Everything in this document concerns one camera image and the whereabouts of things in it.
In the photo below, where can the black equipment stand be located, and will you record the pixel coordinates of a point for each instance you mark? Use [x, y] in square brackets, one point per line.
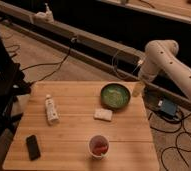
[11, 84]

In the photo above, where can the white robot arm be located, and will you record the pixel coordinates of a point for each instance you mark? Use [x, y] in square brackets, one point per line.
[161, 55]

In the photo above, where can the green ceramic bowl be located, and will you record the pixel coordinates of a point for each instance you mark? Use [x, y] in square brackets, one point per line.
[115, 96]

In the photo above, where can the white clamp on rail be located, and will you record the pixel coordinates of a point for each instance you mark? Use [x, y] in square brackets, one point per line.
[47, 15]

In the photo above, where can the white cup with red contents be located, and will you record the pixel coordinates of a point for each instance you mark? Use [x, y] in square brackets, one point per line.
[98, 146]

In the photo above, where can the cream stick end effector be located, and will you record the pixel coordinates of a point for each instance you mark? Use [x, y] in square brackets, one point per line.
[138, 88]

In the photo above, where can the white sponge block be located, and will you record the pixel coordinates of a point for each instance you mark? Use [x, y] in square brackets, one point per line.
[103, 114]

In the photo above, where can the black smartphone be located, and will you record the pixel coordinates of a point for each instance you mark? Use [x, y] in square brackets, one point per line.
[33, 148]

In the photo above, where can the long metal rail beam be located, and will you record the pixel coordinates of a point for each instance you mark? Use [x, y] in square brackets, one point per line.
[84, 37]

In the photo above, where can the white tube bottle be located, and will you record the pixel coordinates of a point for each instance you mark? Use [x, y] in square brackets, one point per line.
[51, 112]

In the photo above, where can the blue power box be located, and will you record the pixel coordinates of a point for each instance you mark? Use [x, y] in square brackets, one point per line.
[167, 107]

